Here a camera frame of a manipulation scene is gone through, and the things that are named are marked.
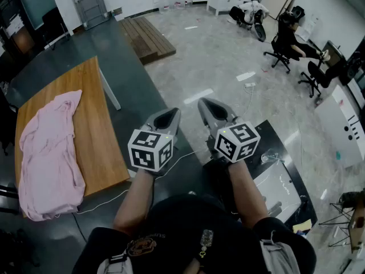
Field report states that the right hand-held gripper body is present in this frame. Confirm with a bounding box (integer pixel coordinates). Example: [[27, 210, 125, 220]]
[[207, 117, 261, 164]]

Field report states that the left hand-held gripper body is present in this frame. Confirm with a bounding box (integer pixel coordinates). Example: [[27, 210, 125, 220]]
[[127, 129, 179, 177]]

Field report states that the pink shirt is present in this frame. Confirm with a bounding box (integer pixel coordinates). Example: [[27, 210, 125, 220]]
[[17, 89, 86, 221]]

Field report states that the person's right forearm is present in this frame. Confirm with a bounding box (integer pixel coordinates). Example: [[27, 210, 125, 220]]
[[226, 160, 270, 229]]

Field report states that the person's left forearm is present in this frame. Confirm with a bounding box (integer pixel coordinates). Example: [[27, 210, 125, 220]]
[[112, 168, 156, 236]]

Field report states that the clear plastic bottle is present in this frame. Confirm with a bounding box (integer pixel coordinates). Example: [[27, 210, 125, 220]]
[[261, 148, 286, 165]]

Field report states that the white table leg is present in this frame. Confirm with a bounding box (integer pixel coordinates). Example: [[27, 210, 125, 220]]
[[98, 67, 122, 111]]

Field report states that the person's black t-shirt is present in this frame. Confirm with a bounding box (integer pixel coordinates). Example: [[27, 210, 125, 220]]
[[71, 194, 317, 274]]

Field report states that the black office chair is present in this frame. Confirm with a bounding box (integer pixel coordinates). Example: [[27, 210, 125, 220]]
[[298, 60, 343, 98], [263, 34, 300, 74]]

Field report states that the dark wooden platform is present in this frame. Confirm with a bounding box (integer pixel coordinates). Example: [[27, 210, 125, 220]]
[[118, 16, 177, 66]]

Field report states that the black scooter with white cover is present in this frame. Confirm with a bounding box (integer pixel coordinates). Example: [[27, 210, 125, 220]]
[[229, 0, 270, 42]]

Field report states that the white panel box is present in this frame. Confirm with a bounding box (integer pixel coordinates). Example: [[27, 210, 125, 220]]
[[313, 84, 365, 170]]

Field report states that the yellow paper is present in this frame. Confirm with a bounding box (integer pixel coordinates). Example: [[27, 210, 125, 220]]
[[292, 218, 313, 234]]

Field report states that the row of water bottles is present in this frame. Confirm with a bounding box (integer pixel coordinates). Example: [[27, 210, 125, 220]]
[[158, 0, 194, 11]]

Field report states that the computer monitor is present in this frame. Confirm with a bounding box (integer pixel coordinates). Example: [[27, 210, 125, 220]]
[[321, 40, 346, 68]]

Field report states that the grey folding table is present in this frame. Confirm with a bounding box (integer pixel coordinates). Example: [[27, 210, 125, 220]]
[[71, 0, 111, 31]]

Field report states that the glass whiteboard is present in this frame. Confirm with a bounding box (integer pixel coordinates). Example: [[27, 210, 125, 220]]
[[19, 0, 58, 31]]

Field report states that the white power strip cable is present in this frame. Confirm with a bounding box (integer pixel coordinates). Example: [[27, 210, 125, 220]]
[[241, 86, 255, 117]]

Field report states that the black frame table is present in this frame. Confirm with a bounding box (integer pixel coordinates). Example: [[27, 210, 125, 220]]
[[253, 120, 319, 231]]

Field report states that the metal keychain pendant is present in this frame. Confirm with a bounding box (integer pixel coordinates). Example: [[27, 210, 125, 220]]
[[199, 229, 214, 258]]

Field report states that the grey shoulder strap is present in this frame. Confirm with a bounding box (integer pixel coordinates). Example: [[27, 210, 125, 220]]
[[261, 238, 300, 274], [96, 254, 135, 274]]

